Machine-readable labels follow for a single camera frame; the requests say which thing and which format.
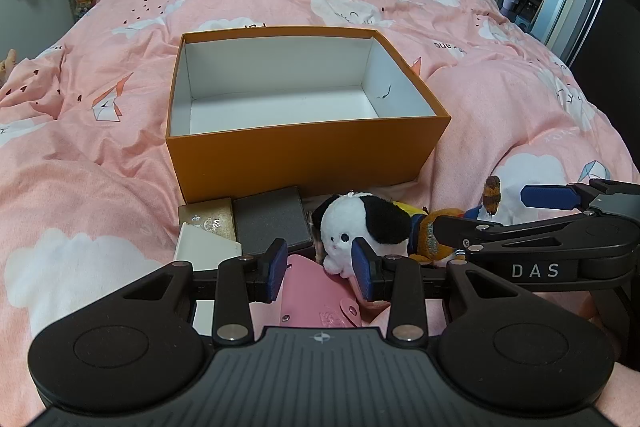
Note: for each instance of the pink leather wallet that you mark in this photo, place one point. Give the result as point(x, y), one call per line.
point(310, 297)

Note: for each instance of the white and black plush dog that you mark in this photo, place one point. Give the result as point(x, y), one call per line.
point(360, 219)

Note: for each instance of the white box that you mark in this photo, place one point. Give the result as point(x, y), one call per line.
point(205, 252)

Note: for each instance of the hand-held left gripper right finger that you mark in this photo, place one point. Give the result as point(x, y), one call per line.
point(361, 269)

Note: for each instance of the white waste bin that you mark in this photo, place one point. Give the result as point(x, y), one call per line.
point(510, 2)

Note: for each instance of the dark wardrobe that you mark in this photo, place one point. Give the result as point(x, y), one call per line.
point(612, 72)

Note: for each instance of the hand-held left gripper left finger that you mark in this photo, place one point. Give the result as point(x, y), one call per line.
point(277, 269)

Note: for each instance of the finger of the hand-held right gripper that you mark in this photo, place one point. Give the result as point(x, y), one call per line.
point(547, 197)
point(450, 229)

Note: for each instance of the orange cardboard box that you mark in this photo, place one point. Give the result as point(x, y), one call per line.
point(300, 157)

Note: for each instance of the pink cloud print blanket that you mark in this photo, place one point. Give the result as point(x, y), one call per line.
point(75, 107)

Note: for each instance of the beige soft toy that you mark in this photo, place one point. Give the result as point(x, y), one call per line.
point(7, 64)

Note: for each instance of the gold patterned box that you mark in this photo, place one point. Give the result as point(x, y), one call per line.
point(207, 217)

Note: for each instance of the orange and blue plush toy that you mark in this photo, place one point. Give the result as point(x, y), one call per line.
point(425, 239)

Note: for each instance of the black textured box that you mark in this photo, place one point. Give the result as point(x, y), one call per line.
point(270, 219)

